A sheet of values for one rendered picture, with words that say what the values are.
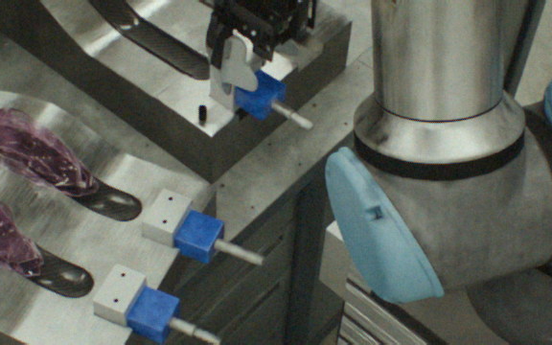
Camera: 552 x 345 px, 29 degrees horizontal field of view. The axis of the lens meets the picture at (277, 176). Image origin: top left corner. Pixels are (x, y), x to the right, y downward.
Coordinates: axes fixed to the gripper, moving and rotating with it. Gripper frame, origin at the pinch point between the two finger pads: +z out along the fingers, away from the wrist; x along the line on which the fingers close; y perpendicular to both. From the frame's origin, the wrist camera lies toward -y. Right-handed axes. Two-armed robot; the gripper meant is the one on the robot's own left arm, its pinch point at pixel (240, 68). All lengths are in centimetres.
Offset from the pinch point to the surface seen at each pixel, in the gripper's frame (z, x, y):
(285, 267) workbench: 48.0, 8.3, 3.0
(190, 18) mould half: 4.9, 5.6, -13.2
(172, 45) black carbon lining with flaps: 5.1, 1.0, -11.7
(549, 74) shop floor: 94, 117, -3
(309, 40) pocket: 5.6, 13.4, -0.4
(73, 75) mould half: 11.3, -7.1, -21.6
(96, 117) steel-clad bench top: 13.2, -8.9, -15.7
